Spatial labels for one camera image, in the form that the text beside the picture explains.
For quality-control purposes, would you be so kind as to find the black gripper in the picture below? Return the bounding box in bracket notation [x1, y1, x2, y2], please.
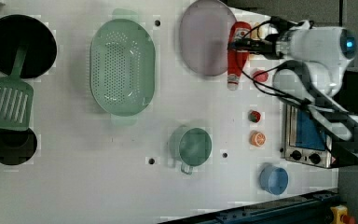
[227, 36, 282, 60]

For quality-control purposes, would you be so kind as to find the red ketchup bottle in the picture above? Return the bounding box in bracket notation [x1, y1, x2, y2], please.
[227, 21, 251, 91]

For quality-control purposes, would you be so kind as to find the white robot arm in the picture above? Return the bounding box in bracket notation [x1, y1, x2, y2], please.
[227, 17, 358, 166]

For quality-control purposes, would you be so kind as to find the pale pink plate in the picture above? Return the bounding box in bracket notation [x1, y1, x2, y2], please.
[179, 0, 237, 76]

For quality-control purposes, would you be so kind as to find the yellow toy banana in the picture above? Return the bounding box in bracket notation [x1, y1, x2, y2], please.
[251, 22, 269, 40]

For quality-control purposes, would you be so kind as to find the red toy tomato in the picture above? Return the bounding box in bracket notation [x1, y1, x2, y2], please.
[253, 70, 269, 83]

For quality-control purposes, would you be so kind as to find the toy strawberry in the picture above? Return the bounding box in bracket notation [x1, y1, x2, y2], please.
[248, 110, 261, 123]

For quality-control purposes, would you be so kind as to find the toy orange slice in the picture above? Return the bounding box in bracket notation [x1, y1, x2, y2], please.
[250, 132, 266, 147]

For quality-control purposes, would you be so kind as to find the green measuring cup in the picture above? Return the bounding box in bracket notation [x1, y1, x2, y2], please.
[169, 126, 212, 175]

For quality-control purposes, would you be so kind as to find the silver toaster oven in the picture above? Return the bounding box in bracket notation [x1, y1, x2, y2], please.
[282, 105, 335, 169]

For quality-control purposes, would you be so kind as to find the green perforated colander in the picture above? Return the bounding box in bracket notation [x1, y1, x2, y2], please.
[89, 8, 156, 126]

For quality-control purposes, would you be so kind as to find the blue cup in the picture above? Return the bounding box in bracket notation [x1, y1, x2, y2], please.
[259, 164, 289, 195]

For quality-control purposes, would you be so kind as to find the yellow red emergency button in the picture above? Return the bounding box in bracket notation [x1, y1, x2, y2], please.
[330, 205, 356, 224]

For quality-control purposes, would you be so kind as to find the black round pan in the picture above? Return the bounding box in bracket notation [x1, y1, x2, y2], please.
[0, 14, 58, 79]

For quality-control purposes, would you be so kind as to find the green slotted spatula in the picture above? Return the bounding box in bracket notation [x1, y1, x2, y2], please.
[0, 46, 34, 131]

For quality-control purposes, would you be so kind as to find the small black bowl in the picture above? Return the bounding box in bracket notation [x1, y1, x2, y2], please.
[0, 129, 37, 166]

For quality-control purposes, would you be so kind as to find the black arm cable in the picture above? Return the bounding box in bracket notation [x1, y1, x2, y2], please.
[239, 17, 358, 165]

